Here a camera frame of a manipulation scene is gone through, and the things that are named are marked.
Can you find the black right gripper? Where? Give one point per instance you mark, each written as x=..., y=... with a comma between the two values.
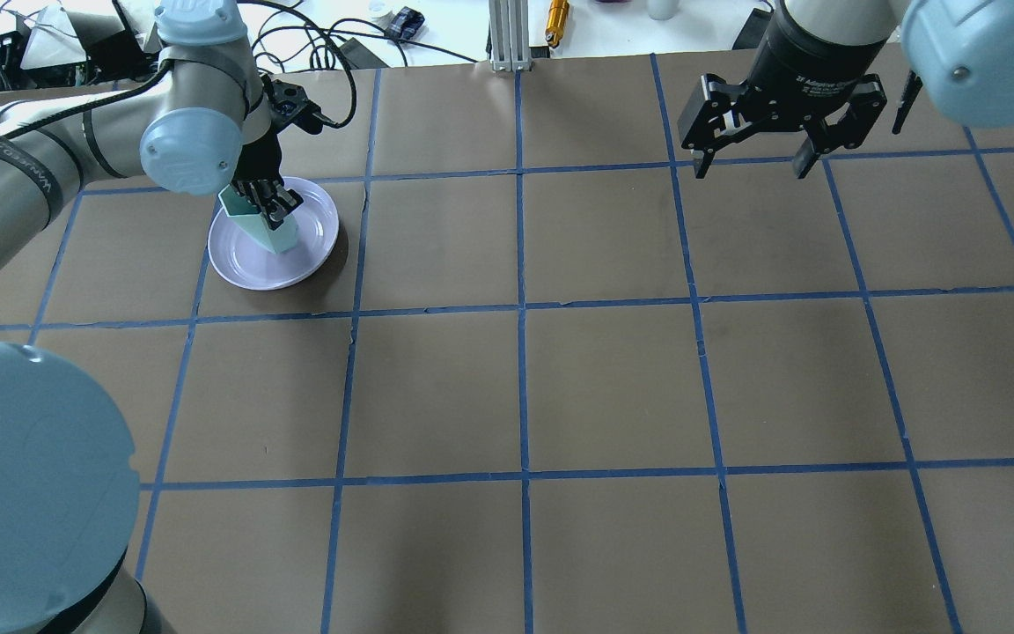
x=808, y=60

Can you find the lavender round plate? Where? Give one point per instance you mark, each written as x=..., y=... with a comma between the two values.
x=246, y=252

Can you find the aluminium frame post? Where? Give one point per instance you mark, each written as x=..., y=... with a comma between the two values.
x=509, y=36

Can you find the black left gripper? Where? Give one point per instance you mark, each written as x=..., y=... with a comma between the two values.
x=260, y=159

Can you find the mint green faceted cup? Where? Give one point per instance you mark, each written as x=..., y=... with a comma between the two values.
x=253, y=229

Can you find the black power adapter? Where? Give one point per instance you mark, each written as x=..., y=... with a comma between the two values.
x=358, y=56

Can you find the yellow brass cylinder tool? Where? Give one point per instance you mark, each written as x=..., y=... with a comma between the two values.
x=556, y=24

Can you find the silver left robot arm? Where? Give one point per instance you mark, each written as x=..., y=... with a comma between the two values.
x=105, y=198

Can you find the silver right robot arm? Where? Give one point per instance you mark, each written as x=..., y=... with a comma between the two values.
x=960, y=54

